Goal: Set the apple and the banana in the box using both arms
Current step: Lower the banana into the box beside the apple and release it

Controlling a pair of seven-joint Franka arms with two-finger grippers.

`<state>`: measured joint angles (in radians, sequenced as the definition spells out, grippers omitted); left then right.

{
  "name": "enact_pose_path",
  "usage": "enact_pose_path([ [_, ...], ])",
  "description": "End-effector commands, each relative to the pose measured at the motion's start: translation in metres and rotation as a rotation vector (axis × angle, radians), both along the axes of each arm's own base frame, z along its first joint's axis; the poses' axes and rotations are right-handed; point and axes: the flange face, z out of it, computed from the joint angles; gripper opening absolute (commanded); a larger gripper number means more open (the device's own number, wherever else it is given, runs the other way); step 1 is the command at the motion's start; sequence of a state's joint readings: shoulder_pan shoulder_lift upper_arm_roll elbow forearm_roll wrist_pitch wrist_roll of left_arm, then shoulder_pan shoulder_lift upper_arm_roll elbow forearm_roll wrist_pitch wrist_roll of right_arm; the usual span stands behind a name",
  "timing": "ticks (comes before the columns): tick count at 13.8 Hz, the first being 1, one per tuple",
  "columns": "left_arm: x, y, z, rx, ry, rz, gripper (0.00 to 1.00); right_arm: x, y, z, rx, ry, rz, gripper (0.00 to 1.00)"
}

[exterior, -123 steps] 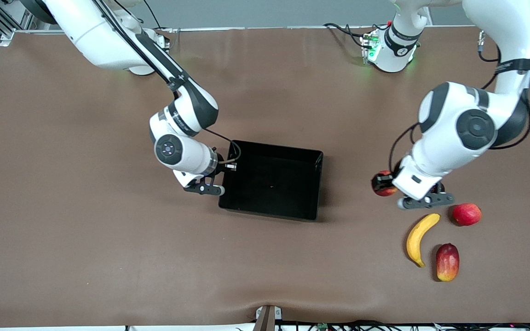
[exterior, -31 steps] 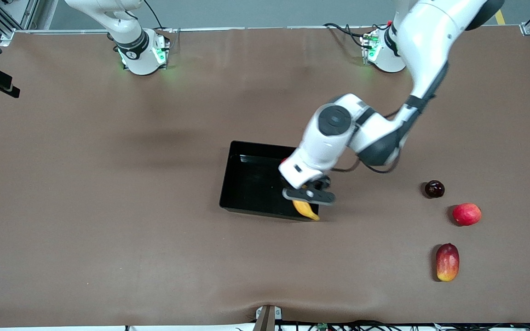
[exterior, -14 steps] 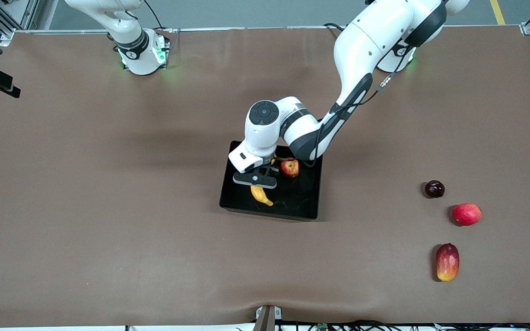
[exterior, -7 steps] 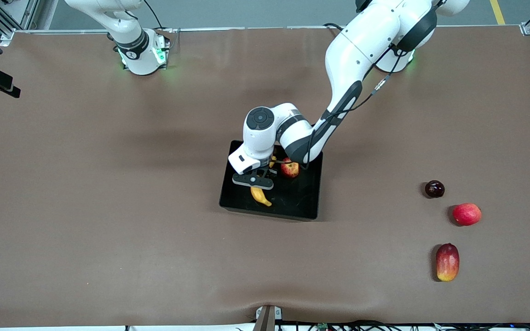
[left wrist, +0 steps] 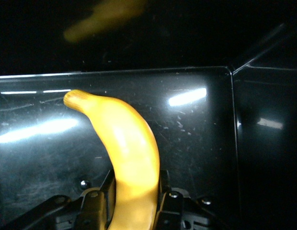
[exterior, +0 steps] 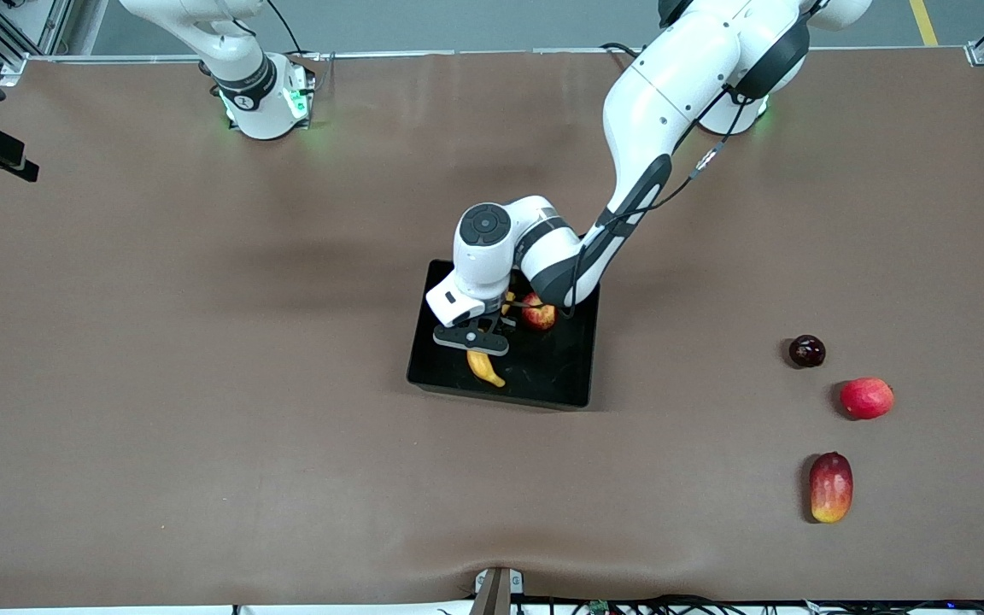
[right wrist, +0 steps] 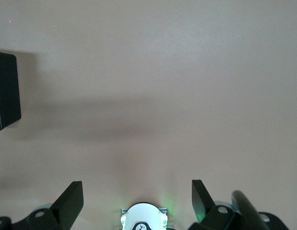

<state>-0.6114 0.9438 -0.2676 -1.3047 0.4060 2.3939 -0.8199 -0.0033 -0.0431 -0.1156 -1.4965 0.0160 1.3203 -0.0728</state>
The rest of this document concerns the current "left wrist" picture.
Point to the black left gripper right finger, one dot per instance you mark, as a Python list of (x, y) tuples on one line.
[(172, 210)]

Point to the yellow banana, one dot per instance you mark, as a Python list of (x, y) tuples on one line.
[(129, 143)]

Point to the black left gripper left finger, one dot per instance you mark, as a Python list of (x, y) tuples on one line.
[(95, 210)]

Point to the black plastic box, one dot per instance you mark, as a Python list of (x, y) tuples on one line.
[(210, 143)]

